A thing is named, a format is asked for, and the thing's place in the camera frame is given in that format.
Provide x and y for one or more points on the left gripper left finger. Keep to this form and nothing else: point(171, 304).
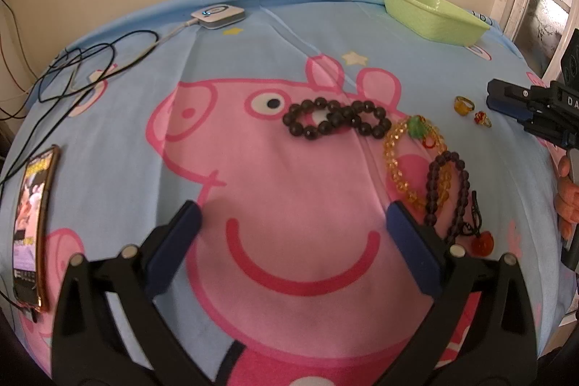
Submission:
point(87, 348)

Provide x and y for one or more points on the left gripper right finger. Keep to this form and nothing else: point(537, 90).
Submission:
point(480, 328)

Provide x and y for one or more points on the person right hand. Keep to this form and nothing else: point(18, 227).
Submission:
point(566, 201)

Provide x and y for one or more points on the smartphone with gold case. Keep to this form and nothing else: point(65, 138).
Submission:
point(28, 243)

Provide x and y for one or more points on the green plastic tray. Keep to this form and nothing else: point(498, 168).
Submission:
point(438, 21)

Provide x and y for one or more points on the blue cartoon pig bedsheet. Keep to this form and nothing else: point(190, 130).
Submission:
point(293, 259)

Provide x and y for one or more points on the white charger device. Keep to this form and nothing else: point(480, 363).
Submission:
point(218, 16)

